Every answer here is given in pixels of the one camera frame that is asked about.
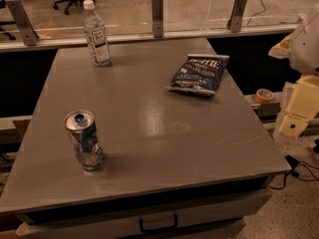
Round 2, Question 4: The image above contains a left metal glass bracket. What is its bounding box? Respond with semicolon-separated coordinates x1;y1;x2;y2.
6;0;39;46

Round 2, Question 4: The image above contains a blue potato chip bag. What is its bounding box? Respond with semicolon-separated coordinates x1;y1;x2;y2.
166;54;229;97

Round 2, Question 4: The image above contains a clear plastic water bottle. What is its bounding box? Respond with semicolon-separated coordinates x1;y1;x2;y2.
83;0;111;67

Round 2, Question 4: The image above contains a grey drawer with black handle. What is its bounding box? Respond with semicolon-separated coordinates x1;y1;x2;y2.
16;188;271;239

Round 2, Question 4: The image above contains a metal glass bracket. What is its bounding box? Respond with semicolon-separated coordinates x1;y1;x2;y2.
227;0;247;33
6;0;39;46
152;0;163;38

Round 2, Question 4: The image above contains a middle metal glass bracket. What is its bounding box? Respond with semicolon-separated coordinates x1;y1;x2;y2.
152;0;163;38

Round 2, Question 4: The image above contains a silver blue drink can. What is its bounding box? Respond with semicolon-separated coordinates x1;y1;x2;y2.
64;110;104;171

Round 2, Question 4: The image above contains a glass barrier panel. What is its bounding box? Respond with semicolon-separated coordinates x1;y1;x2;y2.
0;0;319;42

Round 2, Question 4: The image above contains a black floor cable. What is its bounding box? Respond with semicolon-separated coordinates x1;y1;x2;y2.
267;154;319;191

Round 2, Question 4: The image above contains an orange tape roll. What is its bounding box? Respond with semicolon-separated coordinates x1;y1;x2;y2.
255;89;274;105

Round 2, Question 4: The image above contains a right metal glass bracket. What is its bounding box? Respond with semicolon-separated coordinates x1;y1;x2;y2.
227;0;247;33

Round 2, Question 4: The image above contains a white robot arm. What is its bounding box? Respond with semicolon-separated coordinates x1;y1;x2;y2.
268;4;319;137

